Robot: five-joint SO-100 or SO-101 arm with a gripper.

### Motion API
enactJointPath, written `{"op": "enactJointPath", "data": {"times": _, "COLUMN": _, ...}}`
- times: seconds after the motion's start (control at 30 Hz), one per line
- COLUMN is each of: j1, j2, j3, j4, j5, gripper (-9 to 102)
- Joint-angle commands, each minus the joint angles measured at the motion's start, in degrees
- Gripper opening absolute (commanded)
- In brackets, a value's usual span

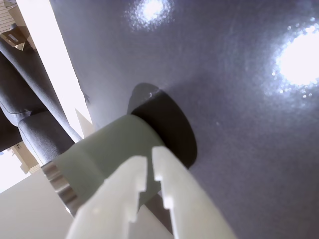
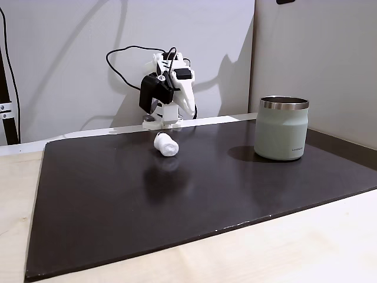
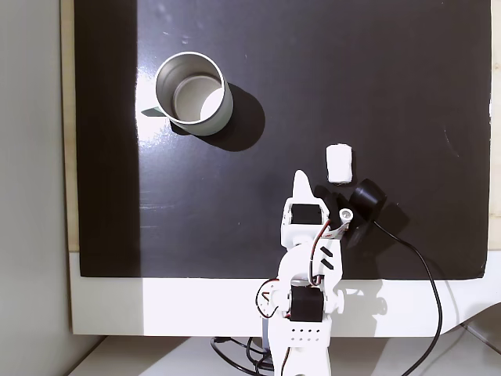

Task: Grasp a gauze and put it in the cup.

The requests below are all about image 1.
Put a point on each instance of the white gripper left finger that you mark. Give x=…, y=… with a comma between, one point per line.
x=117, y=194

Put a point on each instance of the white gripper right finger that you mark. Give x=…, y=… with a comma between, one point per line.
x=189, y=204

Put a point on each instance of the pale green steel-rimmed cup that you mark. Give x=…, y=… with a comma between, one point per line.
x=112, y=144

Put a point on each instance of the dark table mat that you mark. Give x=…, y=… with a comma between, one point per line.
x=224, y=149

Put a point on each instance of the grey upholstered sofa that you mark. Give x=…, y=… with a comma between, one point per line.
x=22, y=94

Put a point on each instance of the brown cardboard box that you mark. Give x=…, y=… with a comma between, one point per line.
x=13, y=37

